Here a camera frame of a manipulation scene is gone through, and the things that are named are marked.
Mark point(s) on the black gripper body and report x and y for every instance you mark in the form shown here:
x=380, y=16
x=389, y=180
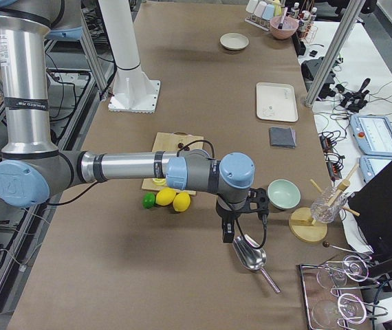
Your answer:
x=224, y=214

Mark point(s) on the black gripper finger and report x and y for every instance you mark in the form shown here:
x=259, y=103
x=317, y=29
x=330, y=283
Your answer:
x=228, y=229

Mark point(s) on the cream round plate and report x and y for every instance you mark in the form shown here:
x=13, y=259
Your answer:
x=234, y=41

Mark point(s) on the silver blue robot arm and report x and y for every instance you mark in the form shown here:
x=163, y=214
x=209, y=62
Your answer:
x=33, y=169

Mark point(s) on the cream rectangular tray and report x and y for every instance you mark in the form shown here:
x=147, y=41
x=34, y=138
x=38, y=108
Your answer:
x=276, y=102

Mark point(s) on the mint green bowl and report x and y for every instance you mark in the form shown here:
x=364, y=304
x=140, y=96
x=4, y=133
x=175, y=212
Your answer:
x=283, y=194

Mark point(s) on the metal scoop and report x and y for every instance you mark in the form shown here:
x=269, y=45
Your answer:
x=253, y=258

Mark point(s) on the wooden cup stand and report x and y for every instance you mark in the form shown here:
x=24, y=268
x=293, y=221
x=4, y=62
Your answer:
x=304, y=227

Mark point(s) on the yellow lemon outer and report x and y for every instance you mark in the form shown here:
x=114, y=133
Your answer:
x=181, y=202

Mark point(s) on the clear glass cup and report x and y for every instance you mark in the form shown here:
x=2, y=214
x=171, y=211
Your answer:
x=325, y=208

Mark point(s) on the grey folded cloth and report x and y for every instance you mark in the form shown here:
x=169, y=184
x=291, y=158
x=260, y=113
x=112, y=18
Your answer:
x=282, y=137

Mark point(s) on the yellow lemon near lime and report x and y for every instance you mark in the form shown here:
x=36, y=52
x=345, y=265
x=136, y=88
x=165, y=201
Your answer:
x=165, y=197

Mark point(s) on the lemon slice upper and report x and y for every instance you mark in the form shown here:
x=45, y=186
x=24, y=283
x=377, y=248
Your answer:
x=159, y=181

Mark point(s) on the green lime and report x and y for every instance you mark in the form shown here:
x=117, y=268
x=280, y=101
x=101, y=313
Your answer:
x=148, y=200

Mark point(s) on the bamboo cutting board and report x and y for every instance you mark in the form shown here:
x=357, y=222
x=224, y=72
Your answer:
x=167, y=142

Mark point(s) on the lower teach pendant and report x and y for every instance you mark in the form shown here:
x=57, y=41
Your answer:
x=370, y=166

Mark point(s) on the teach pendant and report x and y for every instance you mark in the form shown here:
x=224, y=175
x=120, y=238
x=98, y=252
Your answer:
x=373, y=134
x=370, y=166

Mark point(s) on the black monitor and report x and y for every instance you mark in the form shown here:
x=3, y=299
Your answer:
x=374, y=203

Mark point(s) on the upper teach pendant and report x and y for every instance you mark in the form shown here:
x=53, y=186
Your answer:
x=373, y=134

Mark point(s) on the pink mixing bowl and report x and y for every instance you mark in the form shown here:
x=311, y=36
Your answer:
x=289, y=27

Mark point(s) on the bottle rack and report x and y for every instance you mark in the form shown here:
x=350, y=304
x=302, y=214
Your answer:
x=305, y=13

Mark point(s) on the pastel cups rack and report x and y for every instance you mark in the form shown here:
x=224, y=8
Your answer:
x=261, y=12

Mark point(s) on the wire glass rack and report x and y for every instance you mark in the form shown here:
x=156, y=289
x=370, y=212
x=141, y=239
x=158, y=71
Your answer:
x=332, y=293

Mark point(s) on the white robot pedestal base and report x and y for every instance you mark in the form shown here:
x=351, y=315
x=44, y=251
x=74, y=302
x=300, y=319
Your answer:
x=132, y=91

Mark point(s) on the aluminium frame post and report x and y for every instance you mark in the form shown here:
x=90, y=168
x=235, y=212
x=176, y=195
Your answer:
x=342, y=33

